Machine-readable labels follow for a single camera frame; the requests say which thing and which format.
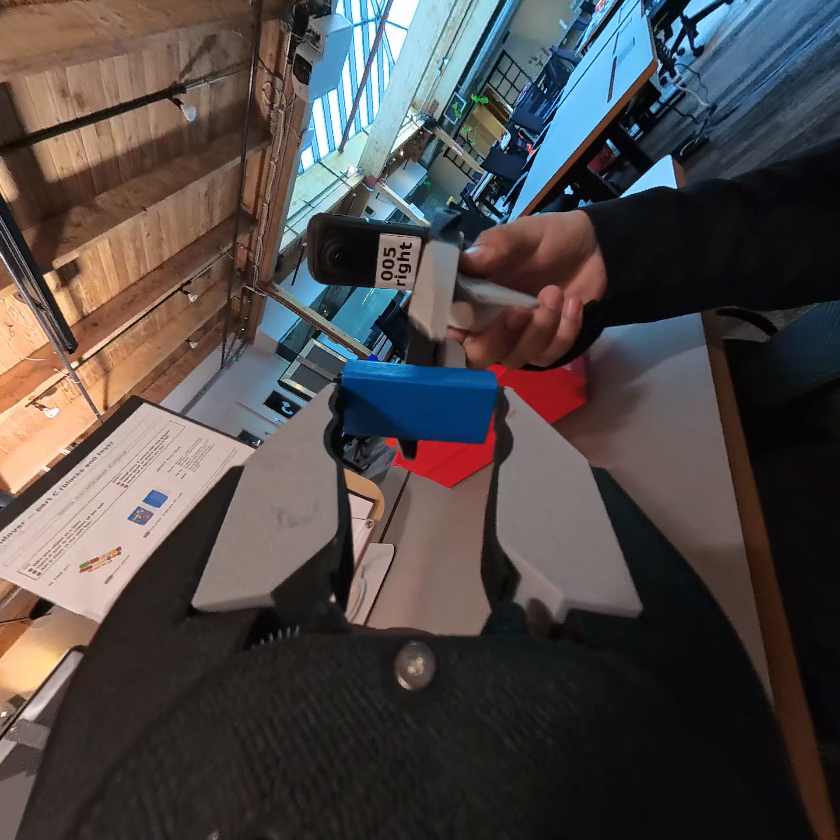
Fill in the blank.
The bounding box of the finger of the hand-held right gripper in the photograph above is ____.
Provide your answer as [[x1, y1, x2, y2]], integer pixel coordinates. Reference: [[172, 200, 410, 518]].
[[406, 330, 468, 370], [408, 239, 462, 343]]

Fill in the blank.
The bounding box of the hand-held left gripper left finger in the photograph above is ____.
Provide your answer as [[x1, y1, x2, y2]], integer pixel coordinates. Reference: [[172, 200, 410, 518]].
[[192, 385, 358, 614]]

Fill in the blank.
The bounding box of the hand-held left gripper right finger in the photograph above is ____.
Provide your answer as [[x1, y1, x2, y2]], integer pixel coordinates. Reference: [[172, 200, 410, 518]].
[[481, 387, 644, 621]]

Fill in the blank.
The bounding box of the blue rectangular block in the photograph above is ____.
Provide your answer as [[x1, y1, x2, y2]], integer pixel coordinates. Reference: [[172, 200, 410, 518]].
[[340, 359, 500, 446]]

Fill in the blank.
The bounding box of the red plastic bin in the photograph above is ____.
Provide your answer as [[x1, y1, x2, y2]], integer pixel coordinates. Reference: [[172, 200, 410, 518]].
[[386, 357, 589, 488]]

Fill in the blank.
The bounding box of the person's right forearm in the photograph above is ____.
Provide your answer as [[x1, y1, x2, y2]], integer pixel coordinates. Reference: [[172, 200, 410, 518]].
[[579, 154, 840, 352]]

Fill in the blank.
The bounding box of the person's right hand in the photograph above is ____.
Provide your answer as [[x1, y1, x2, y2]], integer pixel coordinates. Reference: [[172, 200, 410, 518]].
[[449, 209, 609, 370]]

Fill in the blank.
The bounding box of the printed instruction sheet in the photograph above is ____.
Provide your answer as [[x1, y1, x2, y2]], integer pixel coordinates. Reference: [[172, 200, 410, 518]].
[[0, 402, 257, 622]]

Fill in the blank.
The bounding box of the small white table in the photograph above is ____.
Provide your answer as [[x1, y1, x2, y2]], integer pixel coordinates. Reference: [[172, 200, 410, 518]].
[[619, 155, 687, 199]]

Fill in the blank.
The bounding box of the long white table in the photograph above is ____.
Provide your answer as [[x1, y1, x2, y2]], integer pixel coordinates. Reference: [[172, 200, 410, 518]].
[[508, 0, 660, 217]]

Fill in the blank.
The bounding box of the dark teal office chair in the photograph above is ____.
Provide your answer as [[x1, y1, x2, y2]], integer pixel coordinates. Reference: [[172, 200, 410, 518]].
[[721, 302, 840, 424]]

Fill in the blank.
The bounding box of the black office chair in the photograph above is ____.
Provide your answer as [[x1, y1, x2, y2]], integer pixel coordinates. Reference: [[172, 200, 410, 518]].
[[655, 0, 733, 77]]

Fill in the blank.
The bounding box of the black lighting rail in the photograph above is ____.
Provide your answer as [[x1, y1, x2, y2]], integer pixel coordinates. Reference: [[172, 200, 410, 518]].
[[0, 82, 188, 156]]

